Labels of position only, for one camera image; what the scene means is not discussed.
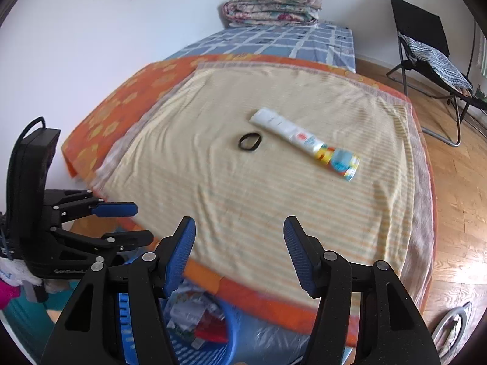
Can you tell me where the black hair tie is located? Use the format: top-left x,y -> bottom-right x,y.
238,132 -> 263,153

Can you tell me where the white printed tube package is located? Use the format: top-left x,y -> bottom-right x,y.
249,108 -> 360,181

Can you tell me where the blue plastic trash basket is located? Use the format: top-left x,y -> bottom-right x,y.
117,280 -> 244,365

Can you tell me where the orange floral bed sheet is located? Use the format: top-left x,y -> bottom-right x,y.
62,54 -> 436,334

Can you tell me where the striped yellow towel blanket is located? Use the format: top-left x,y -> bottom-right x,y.
90,61 -> 434,309

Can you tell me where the folded floral quilt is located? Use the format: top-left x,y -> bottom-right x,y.
222,0 -> 323,27

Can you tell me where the blue white striped cushion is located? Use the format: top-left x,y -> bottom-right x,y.
399,33 -> 473,94

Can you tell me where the blue checked bed sheet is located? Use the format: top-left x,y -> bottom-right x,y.
171,22 -> 356,73

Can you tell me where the black folding chair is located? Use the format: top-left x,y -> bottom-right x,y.
386,0 -> 486,148

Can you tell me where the black clothes drying rack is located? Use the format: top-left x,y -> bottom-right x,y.
469,22 -> 486,96

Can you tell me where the white ring light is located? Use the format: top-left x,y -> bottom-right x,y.
432,301 -> 473,364

